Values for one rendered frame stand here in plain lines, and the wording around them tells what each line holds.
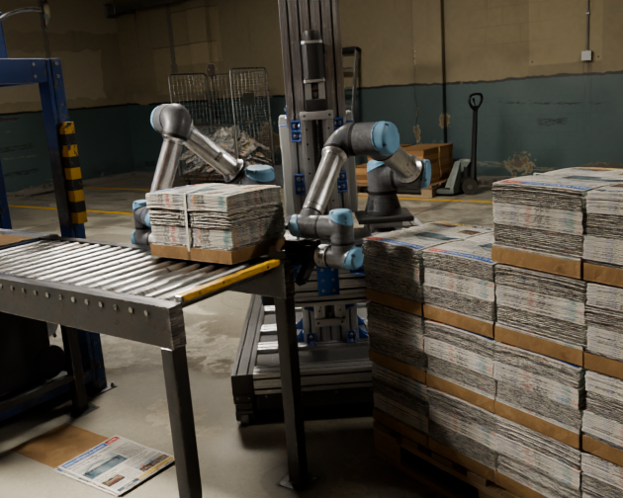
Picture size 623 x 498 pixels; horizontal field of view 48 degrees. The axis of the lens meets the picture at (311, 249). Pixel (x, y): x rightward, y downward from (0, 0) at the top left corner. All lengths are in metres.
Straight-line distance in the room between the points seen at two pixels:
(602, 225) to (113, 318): 1.33
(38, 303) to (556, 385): 1.57
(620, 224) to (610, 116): 7.04
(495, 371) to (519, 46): 7.22
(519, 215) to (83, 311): 1.28
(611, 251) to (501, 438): 0.70
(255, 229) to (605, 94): 6.85
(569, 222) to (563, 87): 7.10
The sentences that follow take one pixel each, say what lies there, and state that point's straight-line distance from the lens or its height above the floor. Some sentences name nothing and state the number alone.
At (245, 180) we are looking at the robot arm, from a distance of 2.91.
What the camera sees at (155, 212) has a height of 0.96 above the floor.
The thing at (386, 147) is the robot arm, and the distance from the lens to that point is 2.43.
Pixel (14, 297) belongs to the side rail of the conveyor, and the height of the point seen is 0.74.
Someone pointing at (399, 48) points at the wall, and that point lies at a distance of 9.76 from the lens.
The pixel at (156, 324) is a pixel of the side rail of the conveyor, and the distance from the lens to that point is 1.97.
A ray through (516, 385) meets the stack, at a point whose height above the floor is 0.49.
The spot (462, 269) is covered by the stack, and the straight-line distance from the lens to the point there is 2.12.
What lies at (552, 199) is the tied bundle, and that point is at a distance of 1.87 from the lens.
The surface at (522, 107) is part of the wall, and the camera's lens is 9.08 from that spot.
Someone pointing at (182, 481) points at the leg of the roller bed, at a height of 0.28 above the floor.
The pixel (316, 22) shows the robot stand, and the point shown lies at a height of 1.61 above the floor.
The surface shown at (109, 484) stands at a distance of 2.76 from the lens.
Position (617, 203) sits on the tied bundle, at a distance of 1.77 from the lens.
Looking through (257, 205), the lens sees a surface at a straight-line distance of 2.35.
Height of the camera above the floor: 1.34
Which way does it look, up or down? 13 degrees down
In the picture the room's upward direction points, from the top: 4 degrees counter-clockwise
